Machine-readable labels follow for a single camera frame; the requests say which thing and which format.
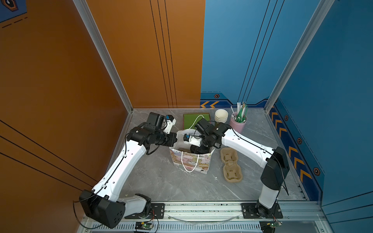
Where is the stack of pulp cup carriers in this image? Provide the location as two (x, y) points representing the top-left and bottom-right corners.
(220, 147), (243, 183)

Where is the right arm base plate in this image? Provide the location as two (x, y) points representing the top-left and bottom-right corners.
(241, 203), (283, 219)

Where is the small right circuit board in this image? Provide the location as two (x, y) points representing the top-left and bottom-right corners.
(260, 221), (283, 233)

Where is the aluminium front rail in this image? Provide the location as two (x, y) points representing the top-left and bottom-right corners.
(84, 200), (327, 223)

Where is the bundle of wrapped straws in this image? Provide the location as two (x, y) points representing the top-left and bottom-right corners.
(231, 102), (248, 123)

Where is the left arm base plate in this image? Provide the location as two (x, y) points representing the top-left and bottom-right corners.
(125, 203), (165, 219)

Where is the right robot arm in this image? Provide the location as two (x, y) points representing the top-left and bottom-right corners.
(183, 119), (289, 218)

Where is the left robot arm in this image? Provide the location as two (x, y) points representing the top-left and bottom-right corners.
(78, 112), (177, 229)

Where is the green circuit board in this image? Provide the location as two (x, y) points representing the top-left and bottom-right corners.
(134, 222), (154, 233)

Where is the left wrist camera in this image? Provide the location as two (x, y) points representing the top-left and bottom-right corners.
(163, 115), (176, 134)

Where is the cartoon animal paper gift bag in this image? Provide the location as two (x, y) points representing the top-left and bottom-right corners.
(170, 113), (215, 174)

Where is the green paper napkin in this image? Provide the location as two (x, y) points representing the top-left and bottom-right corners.
(183, 113), (210, 130)

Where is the pink straw holder cup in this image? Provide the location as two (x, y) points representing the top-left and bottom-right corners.
(229, 112), (247, 134)

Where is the stack of paper cups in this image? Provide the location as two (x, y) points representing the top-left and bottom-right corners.
(214, 109), (229, 123)

